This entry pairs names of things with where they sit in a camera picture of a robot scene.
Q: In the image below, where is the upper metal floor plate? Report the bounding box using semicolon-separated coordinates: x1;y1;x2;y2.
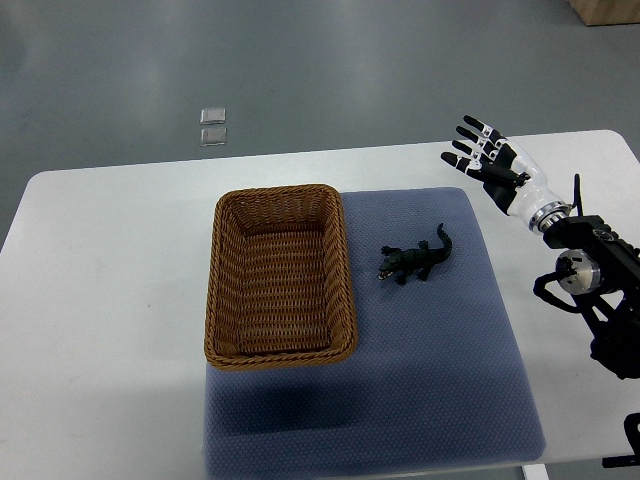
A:
200;106;226;125

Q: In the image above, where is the wooden box corner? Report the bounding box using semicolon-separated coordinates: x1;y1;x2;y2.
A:
568;0;640;27

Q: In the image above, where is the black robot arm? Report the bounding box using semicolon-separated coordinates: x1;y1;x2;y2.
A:
531;207;639;379

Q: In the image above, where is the blue-grey padded mat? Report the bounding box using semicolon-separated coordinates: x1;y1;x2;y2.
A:
204;187;545;479

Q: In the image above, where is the white table leg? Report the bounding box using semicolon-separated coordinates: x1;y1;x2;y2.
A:
521;464;550;480

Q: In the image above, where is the dark toy crocodile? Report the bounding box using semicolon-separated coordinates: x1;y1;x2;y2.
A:
377;223;453;286

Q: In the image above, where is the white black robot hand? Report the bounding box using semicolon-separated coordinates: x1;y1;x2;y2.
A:
441;115;571;234

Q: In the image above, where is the brown wicker basket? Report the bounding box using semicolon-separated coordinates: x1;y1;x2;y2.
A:
204;184;358;371

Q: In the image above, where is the black table control panel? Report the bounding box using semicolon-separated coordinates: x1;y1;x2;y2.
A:
601;412;639;469

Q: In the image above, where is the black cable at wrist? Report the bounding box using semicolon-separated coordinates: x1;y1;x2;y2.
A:
563;173;586;217

